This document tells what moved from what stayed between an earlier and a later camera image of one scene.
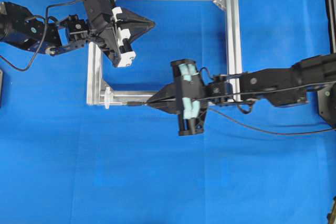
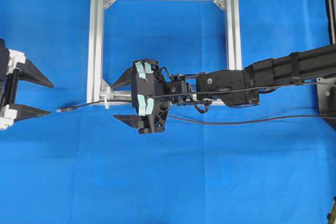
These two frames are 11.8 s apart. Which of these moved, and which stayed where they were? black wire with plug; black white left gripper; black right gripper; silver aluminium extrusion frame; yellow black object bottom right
Moved: black wire with plug; black white left gripper; black right gripper
Stayed: silver aluminium extrusion frame; yellow black object bottom right
